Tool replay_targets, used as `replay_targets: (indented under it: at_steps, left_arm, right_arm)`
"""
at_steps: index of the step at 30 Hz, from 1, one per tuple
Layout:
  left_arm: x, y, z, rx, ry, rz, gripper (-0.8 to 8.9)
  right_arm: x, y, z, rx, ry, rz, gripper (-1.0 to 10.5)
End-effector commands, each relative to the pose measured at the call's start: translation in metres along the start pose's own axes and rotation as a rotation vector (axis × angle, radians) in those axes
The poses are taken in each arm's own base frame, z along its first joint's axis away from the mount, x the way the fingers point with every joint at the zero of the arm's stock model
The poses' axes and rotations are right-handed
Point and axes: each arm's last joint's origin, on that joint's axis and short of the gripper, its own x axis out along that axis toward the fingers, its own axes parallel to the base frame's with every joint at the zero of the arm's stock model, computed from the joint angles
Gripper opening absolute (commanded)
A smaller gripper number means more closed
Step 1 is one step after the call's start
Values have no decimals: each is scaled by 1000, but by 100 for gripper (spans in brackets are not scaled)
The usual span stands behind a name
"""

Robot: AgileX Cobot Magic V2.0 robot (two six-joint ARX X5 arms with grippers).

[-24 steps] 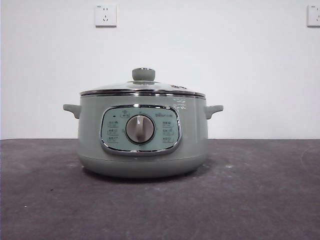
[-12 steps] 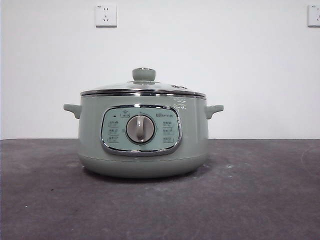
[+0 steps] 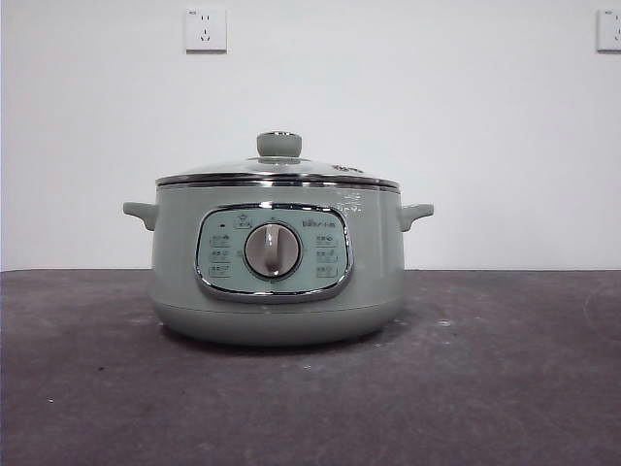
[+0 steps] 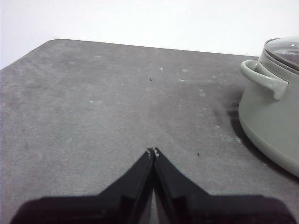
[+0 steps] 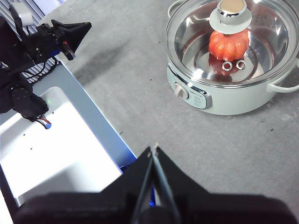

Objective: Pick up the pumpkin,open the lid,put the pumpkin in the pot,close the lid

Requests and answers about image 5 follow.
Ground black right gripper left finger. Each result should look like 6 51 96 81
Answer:
14 146 154 224

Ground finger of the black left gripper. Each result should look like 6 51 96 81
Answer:
50 19 92 43
58 23 92 61

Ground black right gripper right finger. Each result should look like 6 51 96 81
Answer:
153 146 295 224

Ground orange toy pumpkin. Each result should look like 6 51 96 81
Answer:
208 30 249 62

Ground glass lid with green knob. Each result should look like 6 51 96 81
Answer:
165 0 299 88

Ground pale green electric pot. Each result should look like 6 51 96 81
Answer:
166 0 299 116

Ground pale grey left wrist camera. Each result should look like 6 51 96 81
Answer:
9 1 33 26

